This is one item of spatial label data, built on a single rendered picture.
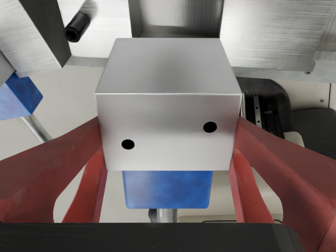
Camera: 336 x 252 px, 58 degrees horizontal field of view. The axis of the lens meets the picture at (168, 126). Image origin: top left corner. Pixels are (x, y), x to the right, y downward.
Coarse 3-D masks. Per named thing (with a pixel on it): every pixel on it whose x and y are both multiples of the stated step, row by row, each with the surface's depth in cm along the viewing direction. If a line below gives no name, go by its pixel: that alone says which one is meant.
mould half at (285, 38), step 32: (64, 0) 17; (96, 0) 17; (224, 0) 16; (256, 0) 16; (288, 0) 16; (320, 0) 16; (96, 32) 19; (128, 32) 18; (224, 32) 17; (256, 32) 17; (288, 32) 17; (320, 32) 17; (256, 64) 19; (288, 64) 18
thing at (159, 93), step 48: (144, 48) 13; (192, 48) 13; (96, 96) 10; (144, 96) 10; (192, 96) 10; (240, 96) 10; (144, 144) 11; (192, 144) 11; (144, 192) 15; (192, 192) 15
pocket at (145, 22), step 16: (128, 0) 17; (144, 0) 20; (160, 0) 19; (176, 0) 19; (192, 0) 19; (208, 0) 19; (144, 16) 20; (160, 16) 20; (176, 16) 20; (192, 16) 20; (208, 16) 20; (144, 32) 21; (160, 32) 21; (176, 32) 21; (192, 32) 21; (208, 32) 20
